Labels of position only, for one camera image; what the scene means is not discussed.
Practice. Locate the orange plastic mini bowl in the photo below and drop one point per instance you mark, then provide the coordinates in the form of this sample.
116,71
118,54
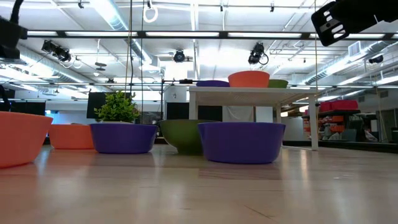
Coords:
71,137
21,140
248,79

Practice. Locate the black monitor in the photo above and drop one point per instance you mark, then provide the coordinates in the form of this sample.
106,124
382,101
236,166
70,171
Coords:
93,105
28,108

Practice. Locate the floral bowl green outside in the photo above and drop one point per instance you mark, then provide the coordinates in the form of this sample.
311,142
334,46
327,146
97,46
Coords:
182,137
279,84

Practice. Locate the red storage bin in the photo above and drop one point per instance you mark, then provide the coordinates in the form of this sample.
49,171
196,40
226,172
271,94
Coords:
342,105

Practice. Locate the black aluminium rig frame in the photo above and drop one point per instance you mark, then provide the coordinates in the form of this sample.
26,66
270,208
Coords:
141,34

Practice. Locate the black ceiling camera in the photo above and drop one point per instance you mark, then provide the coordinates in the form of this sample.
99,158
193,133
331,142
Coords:
256,51
179,56
60,53
376,59

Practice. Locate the green potted plant white pot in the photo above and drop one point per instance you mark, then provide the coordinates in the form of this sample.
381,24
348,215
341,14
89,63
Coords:
116,109

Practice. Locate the white perforated metal shelf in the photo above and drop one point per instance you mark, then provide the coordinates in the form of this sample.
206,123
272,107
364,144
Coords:
248,96

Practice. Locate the blue plastic mini bowl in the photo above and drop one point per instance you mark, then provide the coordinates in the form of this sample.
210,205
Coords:
122,138
242,143
213,84

